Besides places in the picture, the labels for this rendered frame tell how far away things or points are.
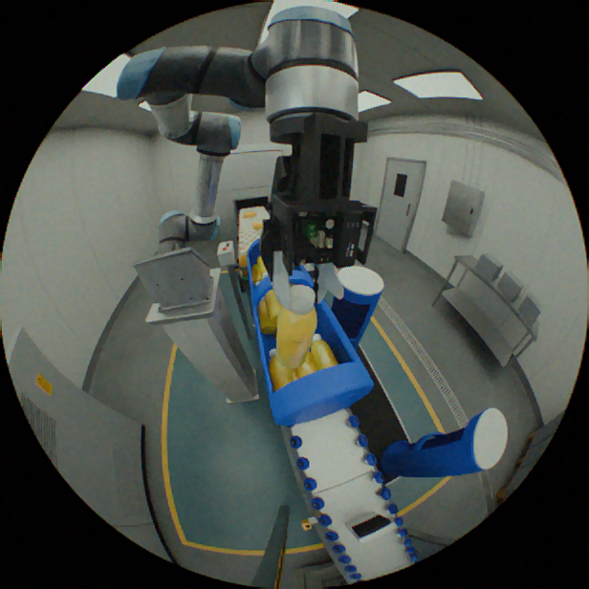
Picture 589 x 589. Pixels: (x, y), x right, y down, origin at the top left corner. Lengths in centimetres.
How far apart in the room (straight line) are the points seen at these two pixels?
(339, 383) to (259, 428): 129
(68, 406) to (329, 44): 164
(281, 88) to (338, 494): 80
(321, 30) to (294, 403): 51
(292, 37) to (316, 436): 79
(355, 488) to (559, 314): 333
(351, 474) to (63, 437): 153
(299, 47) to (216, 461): 183
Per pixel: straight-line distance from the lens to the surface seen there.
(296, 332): 26
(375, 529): 61
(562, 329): 359
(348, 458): 68
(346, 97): 15
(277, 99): 15
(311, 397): 37
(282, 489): 162
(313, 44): 17
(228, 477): 169
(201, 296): 71
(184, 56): 25
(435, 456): 103
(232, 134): 60
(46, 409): 147
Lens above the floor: 158
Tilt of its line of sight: 40 degrees down
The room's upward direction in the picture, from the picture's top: straight up
